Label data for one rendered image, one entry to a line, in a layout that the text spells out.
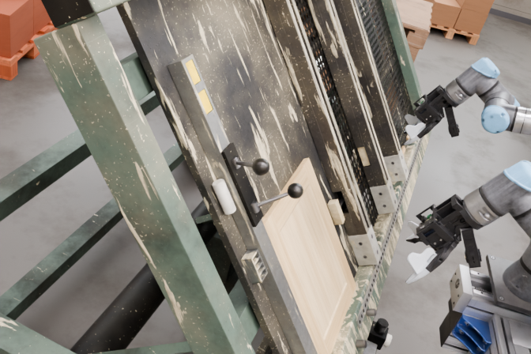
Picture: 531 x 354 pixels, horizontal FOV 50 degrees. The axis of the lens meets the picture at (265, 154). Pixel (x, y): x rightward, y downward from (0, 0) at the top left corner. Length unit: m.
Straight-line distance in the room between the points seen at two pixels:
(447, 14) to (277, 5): 5.91
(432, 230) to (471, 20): 6.44
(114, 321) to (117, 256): 1.22
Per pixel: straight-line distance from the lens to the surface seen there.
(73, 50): 1.03
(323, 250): 1.74
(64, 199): 3.40
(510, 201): 1.24
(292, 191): 1.32
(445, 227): 1.30
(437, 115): 1.89
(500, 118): 1.73
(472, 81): 1.85
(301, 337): 1.53
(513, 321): 2.07
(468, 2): 7.56
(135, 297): 1.95
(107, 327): 1.87
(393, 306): 3.28
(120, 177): 1.10
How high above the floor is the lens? 2.21
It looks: 33 degrees down
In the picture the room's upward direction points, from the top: 15 degrees clockwise
